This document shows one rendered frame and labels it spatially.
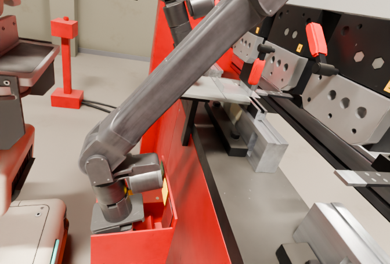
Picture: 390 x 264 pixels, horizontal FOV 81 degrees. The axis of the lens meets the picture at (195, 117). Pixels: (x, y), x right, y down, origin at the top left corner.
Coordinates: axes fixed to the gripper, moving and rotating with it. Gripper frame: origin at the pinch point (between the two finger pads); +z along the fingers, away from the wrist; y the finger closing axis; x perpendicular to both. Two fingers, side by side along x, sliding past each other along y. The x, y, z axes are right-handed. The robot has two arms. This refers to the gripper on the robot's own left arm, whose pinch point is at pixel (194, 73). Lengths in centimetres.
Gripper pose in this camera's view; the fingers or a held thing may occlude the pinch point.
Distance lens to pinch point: 69.6
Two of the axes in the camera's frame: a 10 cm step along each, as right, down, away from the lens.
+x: -9.4, 3.3, 0.0
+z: 2.8, 8.0, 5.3
